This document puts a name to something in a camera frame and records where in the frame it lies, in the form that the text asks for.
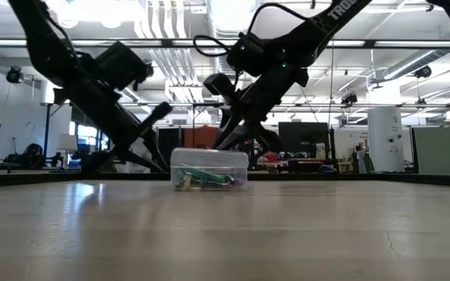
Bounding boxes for white pillar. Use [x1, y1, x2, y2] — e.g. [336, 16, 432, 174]
[367, 107, 405, 174]

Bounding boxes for person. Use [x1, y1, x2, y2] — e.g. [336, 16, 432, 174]
[16, 143, 45, 169]

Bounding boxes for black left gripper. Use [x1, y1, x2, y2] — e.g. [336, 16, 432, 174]
[55, 84, 173, 173]

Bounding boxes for grey-green partition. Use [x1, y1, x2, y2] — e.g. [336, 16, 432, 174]
[411, 126, 450, 176]

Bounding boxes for thin hanging cable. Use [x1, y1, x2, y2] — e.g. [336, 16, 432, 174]
[328, 37, 336, 126]

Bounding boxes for black metal stand frame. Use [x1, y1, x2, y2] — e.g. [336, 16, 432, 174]
[191, 102, 226, 149]

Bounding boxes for orange partition panel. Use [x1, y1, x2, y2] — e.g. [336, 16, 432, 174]
[184, 125, 220, 149]

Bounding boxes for black monitor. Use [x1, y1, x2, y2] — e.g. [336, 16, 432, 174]
[278, 122, 330, 160]

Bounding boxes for black table frame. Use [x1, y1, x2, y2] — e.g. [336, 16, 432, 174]
[0, 170, 450, 189]

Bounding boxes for white lamp shade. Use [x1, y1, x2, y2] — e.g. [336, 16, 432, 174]
[56, 134, 78, 153]

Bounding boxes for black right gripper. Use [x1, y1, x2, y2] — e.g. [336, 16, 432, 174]
[203, 68, 310, 154]

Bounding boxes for bright green marker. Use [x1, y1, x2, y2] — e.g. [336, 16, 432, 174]
[177, 168, 234, 186]

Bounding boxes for clear plastic supply box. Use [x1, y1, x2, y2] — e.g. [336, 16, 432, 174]
[171, 165, 248, 191]

